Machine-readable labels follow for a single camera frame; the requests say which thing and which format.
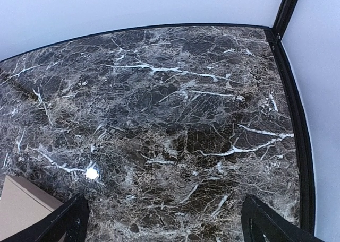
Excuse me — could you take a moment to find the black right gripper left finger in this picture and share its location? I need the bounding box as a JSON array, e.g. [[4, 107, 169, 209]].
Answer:
[[4, 193, 90, 242]]

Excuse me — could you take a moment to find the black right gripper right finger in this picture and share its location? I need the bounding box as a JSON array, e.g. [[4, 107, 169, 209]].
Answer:
[[241, 195, 322, 242]]

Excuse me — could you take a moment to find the brown cardboard box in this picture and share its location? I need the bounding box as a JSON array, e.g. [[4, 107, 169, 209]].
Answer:
[[1, 175, 63, 240]]

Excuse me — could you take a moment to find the black right frame post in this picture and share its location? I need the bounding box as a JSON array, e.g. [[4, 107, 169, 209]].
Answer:
[[265, 0, 316, 235]]

